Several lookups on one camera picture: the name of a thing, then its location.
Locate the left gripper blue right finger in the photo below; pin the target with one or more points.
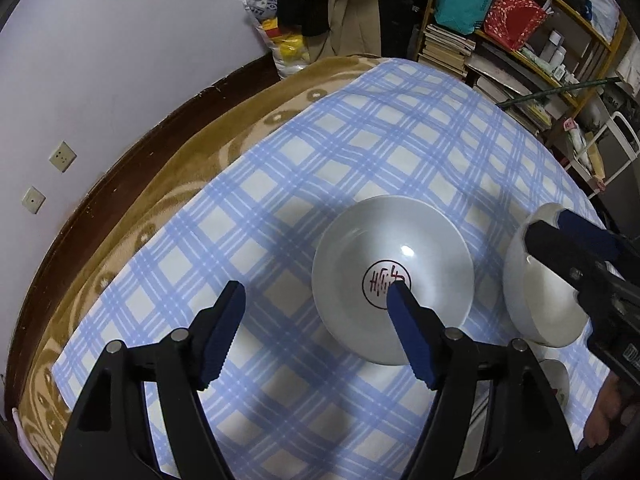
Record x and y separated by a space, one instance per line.
420 332

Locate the white utility cart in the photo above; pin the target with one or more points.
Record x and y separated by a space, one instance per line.
598 157

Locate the large white bowl red mark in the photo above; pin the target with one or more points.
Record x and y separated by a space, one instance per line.
540 304

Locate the stack of books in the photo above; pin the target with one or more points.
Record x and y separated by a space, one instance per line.
446 50

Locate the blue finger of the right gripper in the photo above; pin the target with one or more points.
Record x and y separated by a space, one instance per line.
564 256
587 234

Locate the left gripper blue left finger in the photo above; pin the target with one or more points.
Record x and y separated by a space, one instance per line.
217 327

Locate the red patterned bag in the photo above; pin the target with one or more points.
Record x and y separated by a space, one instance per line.
512 22

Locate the white plate red seal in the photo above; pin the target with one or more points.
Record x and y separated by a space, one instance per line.
374 243

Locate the beige hanging coat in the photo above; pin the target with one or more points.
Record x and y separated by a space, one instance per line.
354 28

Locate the wall socket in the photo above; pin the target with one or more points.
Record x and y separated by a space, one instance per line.
32 200
62 157

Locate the right hand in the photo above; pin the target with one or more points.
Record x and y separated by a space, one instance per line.
617 403

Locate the green pole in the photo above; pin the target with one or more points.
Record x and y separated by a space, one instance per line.
504 105

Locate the small white bowl red pattern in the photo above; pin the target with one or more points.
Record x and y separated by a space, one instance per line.
558 378

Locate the blue white plaid tablecloth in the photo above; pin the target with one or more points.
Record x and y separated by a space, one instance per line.
404 174

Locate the yellow snack bag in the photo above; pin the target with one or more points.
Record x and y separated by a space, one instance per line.
289 48

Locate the wooden bookshelf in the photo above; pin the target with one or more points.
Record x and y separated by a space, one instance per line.
589 55

